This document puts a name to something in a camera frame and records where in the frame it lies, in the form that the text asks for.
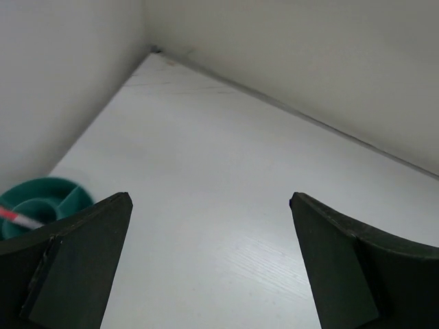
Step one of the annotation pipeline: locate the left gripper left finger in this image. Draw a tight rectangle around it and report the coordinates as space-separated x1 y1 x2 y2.
1 193 133 328

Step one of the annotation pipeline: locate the teal round organizer container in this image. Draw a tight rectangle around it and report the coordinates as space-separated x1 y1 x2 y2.
1 177 95 224

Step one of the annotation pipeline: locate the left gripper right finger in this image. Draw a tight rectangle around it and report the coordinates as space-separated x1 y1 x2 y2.
289 192 438 328

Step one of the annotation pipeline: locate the red slim highlighter pen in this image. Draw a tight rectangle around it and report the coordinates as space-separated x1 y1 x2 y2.
0 207 44 230

